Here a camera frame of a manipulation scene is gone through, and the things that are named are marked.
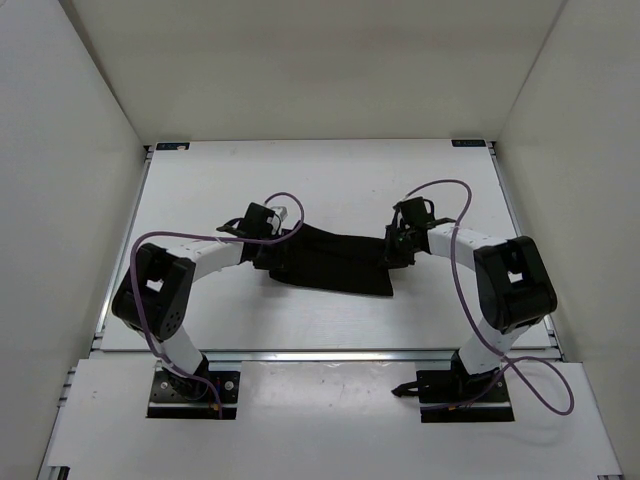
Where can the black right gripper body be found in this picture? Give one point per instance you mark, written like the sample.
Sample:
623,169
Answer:
399,252

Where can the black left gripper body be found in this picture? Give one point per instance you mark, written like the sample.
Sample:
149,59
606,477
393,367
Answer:
263,258

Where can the black skirt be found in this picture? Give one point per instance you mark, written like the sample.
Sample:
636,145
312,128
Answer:
318,259

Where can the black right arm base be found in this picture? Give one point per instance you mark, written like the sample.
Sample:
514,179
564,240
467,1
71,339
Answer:
455,396

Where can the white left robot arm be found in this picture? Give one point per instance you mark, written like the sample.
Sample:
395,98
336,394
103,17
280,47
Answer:
153,296

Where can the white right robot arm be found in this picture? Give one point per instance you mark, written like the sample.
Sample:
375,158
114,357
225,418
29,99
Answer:
513,286

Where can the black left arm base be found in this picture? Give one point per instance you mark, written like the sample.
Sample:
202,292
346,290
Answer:
173,397

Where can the dark right corner label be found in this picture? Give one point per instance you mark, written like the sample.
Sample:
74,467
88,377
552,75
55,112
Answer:
468,143

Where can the dark corner label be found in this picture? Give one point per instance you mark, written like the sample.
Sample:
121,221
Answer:
468,143
172,146

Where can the dark left corner label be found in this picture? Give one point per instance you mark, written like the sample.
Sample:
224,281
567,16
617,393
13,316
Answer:
172,146

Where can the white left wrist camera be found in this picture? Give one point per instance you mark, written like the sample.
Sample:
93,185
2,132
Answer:
278,215

